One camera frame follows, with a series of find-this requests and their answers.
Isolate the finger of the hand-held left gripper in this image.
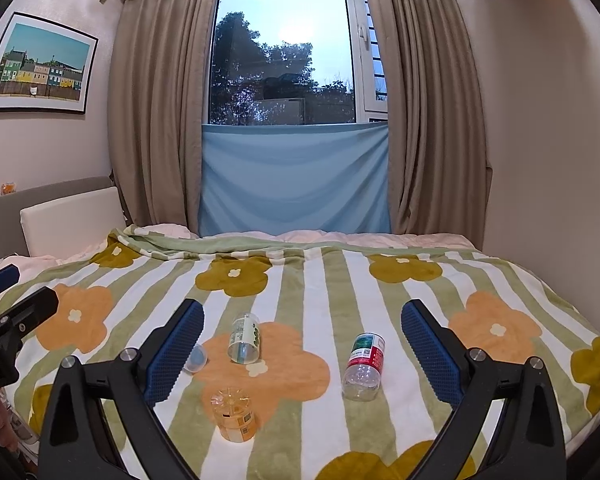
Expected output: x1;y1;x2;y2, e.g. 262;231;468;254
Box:
0;263;21;304
0;286;60;335

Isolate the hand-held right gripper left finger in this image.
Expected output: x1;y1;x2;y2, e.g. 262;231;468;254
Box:
39;298;206;480

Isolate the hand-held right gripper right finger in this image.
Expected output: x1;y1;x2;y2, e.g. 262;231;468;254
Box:
400;299;567;480

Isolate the small clear plastic cup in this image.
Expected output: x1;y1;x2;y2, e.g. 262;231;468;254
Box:
182;344;209;375

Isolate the clear cup with green label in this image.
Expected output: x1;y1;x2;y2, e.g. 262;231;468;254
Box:
226;312;262;364

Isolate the clear cup with red label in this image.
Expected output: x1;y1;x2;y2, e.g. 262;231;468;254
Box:
341;332;386;403

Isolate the orange clear plastic cup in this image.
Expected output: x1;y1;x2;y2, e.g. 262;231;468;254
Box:
209;387;257;444

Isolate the grey bed headboard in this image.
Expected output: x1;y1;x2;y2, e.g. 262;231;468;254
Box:
0;175;114;274

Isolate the white pillow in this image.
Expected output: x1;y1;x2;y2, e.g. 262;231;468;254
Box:
19;186;127;259

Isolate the floral striped blanket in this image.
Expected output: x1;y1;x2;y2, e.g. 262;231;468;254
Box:
0;226;600;480

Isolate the light blue cloth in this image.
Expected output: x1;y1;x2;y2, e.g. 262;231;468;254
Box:
197;120;394;236

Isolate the framed picture of houses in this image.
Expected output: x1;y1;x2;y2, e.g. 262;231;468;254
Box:
0;11;100;115

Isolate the beige curtain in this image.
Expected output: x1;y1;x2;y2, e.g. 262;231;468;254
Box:
363;0;494;249
107;0;224;240

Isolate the white framed window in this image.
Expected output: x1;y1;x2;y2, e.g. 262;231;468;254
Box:
207;0;389;126

